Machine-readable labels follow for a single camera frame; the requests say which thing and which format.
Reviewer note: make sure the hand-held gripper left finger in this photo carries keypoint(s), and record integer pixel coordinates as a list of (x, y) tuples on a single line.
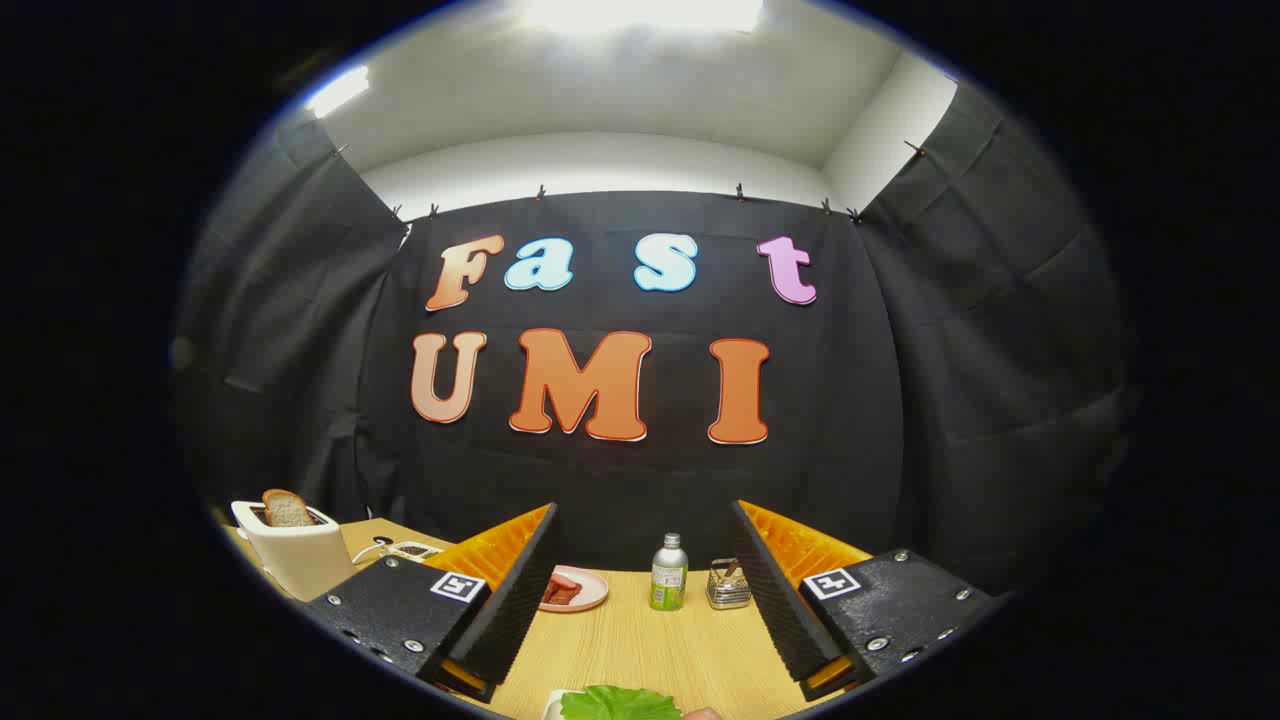
[(520, 600)]

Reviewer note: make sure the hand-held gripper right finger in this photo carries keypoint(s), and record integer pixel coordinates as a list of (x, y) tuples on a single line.
[(775, 600)]

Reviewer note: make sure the green lettuce leaf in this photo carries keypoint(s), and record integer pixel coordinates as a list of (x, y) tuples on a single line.
[(620, 704)]

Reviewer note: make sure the toasted bread slice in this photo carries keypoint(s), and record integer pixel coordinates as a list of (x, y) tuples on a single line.
[(287, 510)]

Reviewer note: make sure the red meat slices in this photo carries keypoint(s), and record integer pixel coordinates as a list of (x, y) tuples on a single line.
[(562, 590)]

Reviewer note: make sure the pink round plate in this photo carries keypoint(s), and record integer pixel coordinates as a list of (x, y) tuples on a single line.
[(592, 590)]

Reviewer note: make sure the silver bottle green label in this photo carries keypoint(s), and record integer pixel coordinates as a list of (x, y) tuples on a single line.
[(668, 580)]

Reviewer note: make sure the white round plate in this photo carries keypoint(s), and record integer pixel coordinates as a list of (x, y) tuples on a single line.
[(552, 708)]

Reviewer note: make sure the white divided seasoning tray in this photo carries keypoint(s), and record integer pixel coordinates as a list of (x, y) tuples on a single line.
[(412, 549)]

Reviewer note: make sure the black backdrop cloth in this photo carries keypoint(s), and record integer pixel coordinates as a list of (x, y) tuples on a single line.
[(640, 480)]

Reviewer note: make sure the white toaster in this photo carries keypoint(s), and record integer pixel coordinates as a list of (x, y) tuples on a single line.
[(300, 560)]

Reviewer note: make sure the ceiling light panel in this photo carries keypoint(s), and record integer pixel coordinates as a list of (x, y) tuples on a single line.
[(337, 90), (640, 12)]

